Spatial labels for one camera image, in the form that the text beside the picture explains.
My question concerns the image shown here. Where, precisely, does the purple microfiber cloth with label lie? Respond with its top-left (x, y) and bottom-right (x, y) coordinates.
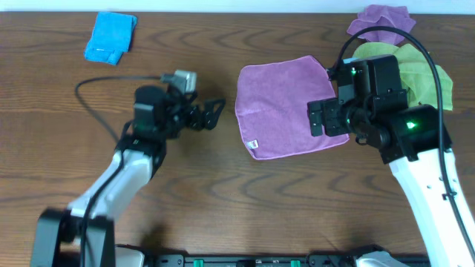
top-left (235, 56), bottom-right (349, 160)

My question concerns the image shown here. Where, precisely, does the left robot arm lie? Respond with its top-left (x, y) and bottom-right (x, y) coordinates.
top-left (30, 86), bottom-right (226, 267)

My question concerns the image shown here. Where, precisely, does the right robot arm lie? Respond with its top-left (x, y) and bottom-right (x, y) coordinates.
top-left (307, 55), bottom-right (474, 266)

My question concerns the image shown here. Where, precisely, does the crumpled green cloth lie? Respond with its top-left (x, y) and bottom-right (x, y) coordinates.
top-left (353, 42), bottom-right (438, 108)

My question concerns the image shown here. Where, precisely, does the crumpled purple cloth at back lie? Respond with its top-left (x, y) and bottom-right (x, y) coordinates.
top-left (347, 4), bottom-right (416, 45)

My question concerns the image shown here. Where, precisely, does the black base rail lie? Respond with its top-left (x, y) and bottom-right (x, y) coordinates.
top-left (154, 254), bottom-right (356, 267)

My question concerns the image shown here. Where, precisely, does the folded blue cloth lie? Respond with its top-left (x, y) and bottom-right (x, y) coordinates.
top-left (84, 12), bottom-right (137, 65)

